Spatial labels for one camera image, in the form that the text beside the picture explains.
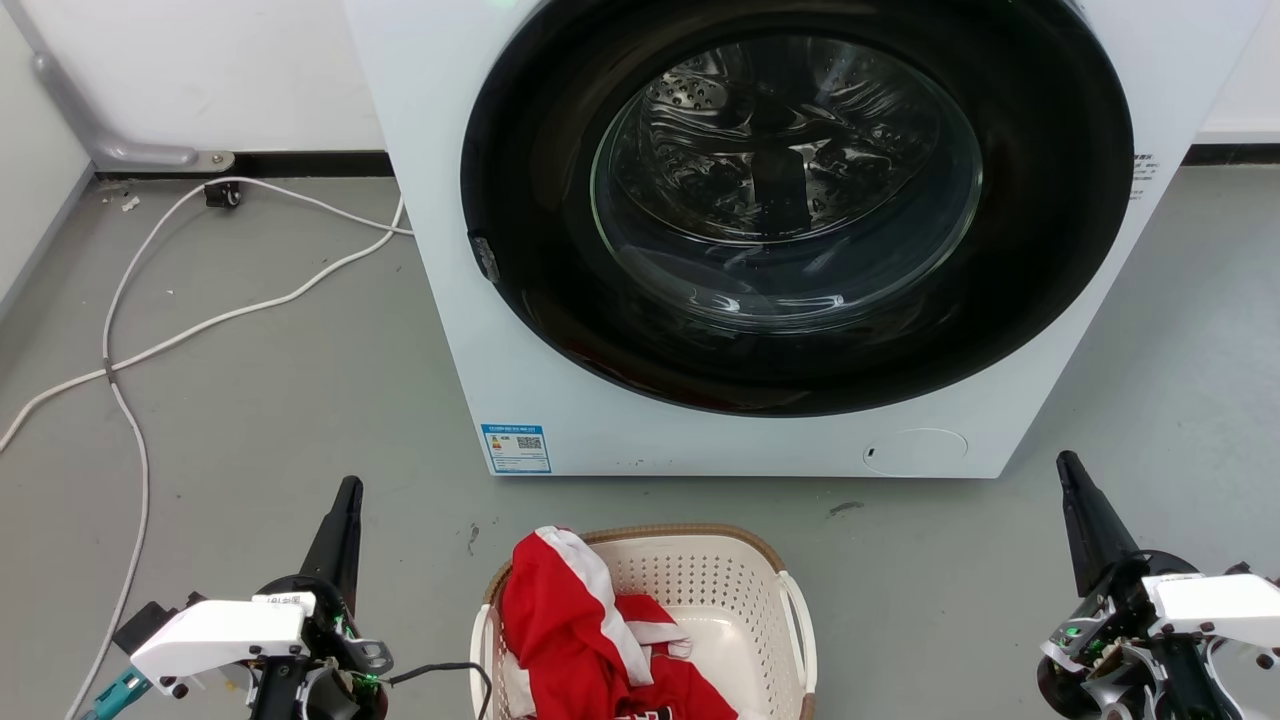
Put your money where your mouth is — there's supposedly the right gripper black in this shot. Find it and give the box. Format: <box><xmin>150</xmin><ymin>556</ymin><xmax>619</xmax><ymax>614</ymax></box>
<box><xmin>1036</xmin><ymin>450</ymin><xmax>1280</xmax><ymax>720</ymax></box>

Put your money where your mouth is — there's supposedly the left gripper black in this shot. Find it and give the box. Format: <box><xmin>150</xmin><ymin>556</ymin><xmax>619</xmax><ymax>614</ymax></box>
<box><xmin>250</xmin><ymin>476</ymin><xmax>395</xmax><ymax>720</ymax></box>

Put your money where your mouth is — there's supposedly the cream plastic laundry basket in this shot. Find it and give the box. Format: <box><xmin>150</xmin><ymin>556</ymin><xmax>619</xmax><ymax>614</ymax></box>
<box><xmin>470</xmin><ymin>522</ymin><xmax>818</xmax><ymax>720</ymax></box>

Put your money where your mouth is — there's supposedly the round white filter cover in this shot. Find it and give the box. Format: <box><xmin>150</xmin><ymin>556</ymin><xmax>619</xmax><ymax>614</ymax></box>
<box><xmin>862</xmin><ymin>428</ymin><xmax>969</xmax><ymax>476</ymax></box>

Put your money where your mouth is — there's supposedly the blue white energy label sticker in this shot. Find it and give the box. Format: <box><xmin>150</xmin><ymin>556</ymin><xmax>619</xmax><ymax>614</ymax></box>
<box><xmin>480</xmin><ymin>424</ymin><xmax>553</xmax><ymax>475</ymax></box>

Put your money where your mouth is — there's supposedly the red and white garment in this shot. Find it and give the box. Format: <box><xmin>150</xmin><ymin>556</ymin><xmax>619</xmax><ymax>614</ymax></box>
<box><xmin>500</xmin><ymin>526</ymin><xmax>741</xmax><ymax>720</ymax></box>

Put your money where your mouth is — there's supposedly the white front-load washing machine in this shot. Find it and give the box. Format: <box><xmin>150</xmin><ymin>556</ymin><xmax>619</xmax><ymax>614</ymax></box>
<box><xmin>343</xmin><ymin>0</ymin><xmax>1271</xmax><ymax>479</ymax></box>

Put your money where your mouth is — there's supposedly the round black glass washer door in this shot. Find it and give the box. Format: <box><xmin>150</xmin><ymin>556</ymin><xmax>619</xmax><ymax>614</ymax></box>
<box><xmin>460</xmin><ymin>0</ymin><xmax>1136</xmax><ymax>418</ymax></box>

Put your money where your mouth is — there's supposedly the thin black left gripper cable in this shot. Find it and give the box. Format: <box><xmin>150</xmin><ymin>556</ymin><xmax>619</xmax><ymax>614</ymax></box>
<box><xmin>386</xmin><ymin>661</ymin><xmax>494</xmax><ymax>720</ymax></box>

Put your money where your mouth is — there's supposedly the white hose cable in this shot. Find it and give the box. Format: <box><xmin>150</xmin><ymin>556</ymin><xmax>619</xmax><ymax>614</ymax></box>
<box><xmin>0</xmin><ymin>192</ymin><xmax>407</xmax><ymax>453</ymax></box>

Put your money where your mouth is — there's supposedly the long white power cable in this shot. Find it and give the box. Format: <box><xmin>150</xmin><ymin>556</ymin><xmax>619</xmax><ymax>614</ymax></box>
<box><xmin>64</xmin><ymin>177</ymin><xmax>415</xmax><ymax>720</ymax></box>

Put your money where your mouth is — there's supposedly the grey wall pipe with bracket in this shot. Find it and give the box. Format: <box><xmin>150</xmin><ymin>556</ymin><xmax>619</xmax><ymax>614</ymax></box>
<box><xmin>30</xmin><ymin>50</ymin><xmax>237</xmax><ymax>173</ymax></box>

